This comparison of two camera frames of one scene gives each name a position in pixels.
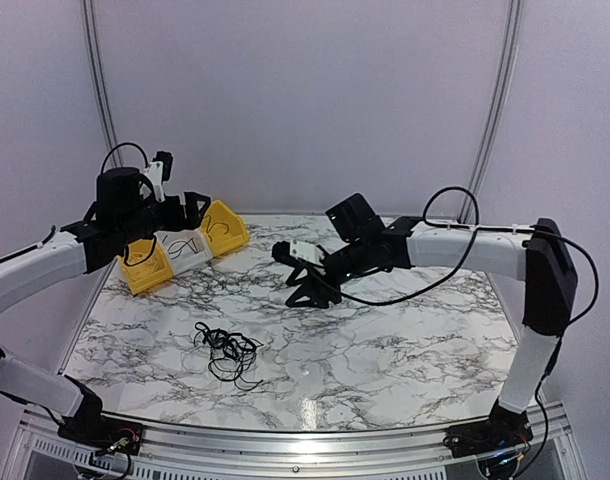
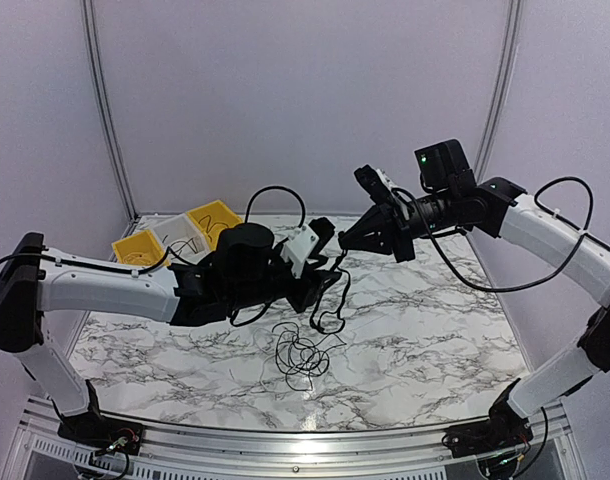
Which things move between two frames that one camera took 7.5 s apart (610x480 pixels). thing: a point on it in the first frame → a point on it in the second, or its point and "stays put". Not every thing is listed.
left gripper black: x=192 y=219 → x=304 y=298
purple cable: x=216 y=223 stays put
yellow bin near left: x=145 y=264 stays put
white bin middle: x=185 y=249 stays put
